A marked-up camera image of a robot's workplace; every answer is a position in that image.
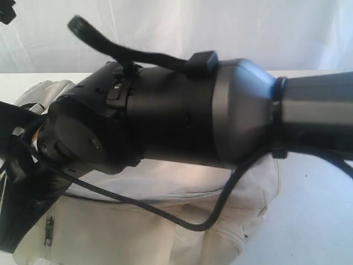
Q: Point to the white backdrop curtain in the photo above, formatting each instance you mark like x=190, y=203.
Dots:
x=278, y=35

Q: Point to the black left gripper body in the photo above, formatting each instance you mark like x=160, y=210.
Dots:
x=7, y=12

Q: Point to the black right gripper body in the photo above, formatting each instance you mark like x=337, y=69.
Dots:
x=29, y=188

